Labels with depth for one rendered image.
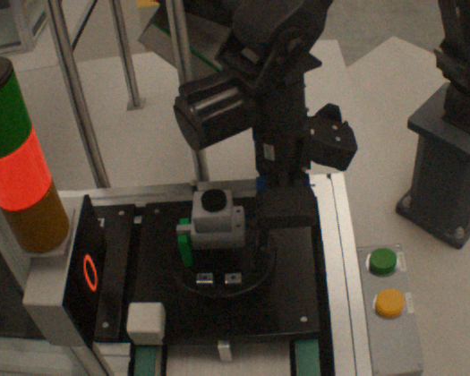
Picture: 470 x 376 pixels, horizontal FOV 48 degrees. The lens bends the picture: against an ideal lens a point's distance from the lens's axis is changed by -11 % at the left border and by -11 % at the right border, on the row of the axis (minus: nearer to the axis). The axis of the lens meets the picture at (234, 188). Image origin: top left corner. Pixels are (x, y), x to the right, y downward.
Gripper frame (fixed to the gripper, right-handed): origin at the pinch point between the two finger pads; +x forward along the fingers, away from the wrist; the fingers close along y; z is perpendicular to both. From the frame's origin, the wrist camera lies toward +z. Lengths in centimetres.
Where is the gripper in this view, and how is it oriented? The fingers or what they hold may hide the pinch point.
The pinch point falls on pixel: (283, 192)
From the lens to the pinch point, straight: 68.7
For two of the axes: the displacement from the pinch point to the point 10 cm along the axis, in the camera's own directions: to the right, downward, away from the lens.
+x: 1.0, 7.0, 7.0
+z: 10.0, -0.7, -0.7
